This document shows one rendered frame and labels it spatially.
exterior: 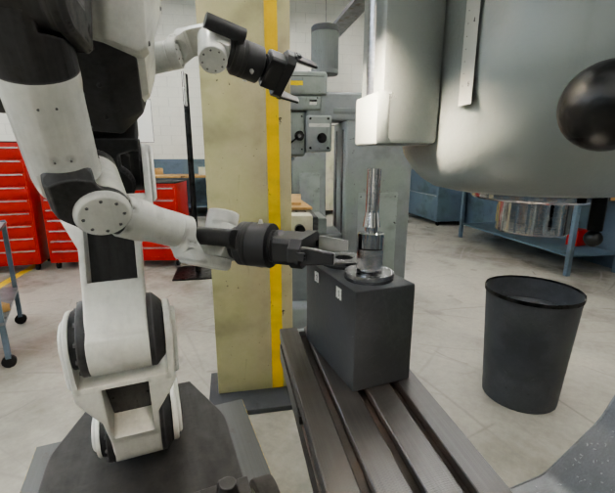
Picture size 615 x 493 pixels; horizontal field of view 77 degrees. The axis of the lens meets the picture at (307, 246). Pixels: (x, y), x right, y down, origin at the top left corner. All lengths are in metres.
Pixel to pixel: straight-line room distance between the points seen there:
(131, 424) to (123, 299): 0.35
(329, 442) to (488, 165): 0.49
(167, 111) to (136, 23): 8.71
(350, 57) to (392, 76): 9.65
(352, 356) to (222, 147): 1.45
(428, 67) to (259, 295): 1.91
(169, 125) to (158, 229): 8.65
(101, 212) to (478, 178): 0.51
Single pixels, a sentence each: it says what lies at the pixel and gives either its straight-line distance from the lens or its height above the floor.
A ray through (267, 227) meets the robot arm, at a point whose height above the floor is 1.20.
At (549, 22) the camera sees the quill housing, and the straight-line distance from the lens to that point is 0.22.
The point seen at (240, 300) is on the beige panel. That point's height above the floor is 0.57.
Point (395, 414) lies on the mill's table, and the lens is 0.70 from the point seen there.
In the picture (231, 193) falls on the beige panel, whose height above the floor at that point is 1.14.
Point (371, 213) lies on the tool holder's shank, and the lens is 0.69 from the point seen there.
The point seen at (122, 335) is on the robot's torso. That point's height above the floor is 1.02.
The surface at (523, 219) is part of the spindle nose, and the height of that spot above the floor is 1.29.
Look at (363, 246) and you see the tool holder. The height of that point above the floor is 1.18.
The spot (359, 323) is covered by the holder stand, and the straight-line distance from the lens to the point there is 0.67.
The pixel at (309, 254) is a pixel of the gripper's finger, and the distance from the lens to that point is 0.68.
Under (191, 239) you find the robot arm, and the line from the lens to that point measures 0.74.
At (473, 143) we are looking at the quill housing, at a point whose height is 1.34.
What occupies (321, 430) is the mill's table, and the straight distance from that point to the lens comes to 0.65.
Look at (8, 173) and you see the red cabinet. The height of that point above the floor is 1.12.
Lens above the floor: 1.34
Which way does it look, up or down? 14 degrees down
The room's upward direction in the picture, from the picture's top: straight up
